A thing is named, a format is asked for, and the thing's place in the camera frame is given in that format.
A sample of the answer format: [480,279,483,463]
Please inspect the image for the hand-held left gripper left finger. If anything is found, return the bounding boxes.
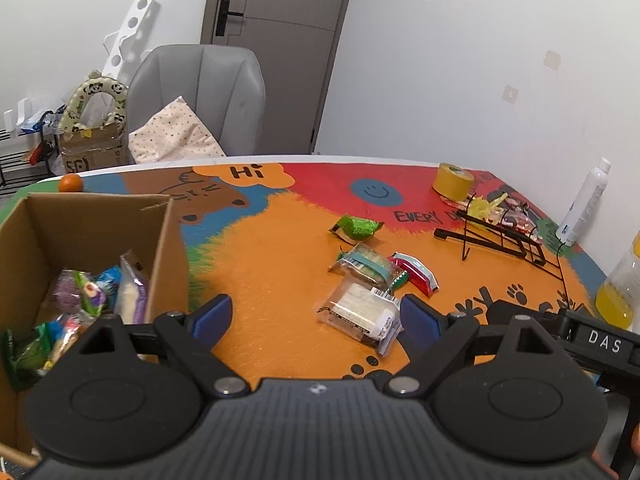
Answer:
[75,294,252,401]

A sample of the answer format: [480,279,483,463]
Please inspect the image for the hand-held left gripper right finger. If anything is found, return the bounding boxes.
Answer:
[382,294,568,401]

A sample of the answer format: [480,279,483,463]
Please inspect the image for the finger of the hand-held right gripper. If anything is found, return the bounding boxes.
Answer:
[486,300,568,356]

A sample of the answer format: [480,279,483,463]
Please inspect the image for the clear white wafer packet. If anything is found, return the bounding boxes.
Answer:
[315,276,403,356]

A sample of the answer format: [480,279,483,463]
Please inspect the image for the long white snack packet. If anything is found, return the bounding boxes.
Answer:
[114,250,152,326]

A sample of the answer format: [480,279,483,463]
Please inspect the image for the blue cartoon snack packet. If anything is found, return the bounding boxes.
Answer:
[75,266,123,317]

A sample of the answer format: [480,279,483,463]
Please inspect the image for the purple snack packet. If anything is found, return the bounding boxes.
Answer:
[52,270,88,318]

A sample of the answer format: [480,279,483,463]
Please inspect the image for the small clear candy packet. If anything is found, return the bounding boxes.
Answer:
[40,312,98,373]

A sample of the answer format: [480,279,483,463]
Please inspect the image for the green foil snack packet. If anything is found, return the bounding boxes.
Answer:
[4,322,56,391]

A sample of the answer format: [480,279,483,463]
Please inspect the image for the person's right hand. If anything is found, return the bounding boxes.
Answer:
[590,422,640,480]

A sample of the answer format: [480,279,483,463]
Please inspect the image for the red and white snack packet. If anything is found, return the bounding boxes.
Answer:
[389,252,440,296]

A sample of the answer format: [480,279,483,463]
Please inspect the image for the orange juice bottle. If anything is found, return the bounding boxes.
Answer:
[595,232,640,331]

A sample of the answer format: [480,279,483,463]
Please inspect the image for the teal striped snack packet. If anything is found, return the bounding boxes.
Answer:
[328,242,408,295]

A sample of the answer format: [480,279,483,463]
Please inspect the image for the red candy packets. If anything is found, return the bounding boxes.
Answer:
[500,195,543,233]

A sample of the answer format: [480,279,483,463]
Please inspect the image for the white spray bottle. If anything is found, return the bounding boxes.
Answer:
[556,157,612,247]

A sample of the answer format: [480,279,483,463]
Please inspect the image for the yellow tape roll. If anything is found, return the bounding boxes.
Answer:
[432,162,476,201]

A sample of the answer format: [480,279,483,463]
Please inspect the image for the dotted cream cushion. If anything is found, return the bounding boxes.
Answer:
[128,95,227,163]

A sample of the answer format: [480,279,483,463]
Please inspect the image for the taped cardboard box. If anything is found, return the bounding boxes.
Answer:
[60,122,130,178]

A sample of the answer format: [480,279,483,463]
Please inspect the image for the grey chair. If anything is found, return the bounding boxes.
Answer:
[126,44,266,165]

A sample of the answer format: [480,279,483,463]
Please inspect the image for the black shelf rack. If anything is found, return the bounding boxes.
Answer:
[0,130,61,196]

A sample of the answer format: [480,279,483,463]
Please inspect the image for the blue and white packets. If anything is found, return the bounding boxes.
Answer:
[17,110,58,136]

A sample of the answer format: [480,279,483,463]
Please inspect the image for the grey door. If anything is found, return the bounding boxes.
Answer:
[200,0,360,157]

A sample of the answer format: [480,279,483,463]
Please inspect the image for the white perforated board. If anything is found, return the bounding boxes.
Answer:
[102,0,158,86]

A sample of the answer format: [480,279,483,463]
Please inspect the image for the black wire rack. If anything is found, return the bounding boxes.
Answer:
[434,195,576,311]

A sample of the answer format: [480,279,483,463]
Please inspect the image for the panda print ring cushion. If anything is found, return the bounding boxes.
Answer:
[59,71,128,133]

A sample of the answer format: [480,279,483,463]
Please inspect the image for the white wall hook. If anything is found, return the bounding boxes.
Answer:
[2,100,31,128]

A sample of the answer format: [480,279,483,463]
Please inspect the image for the black door handle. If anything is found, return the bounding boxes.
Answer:
[214,0,246,37]

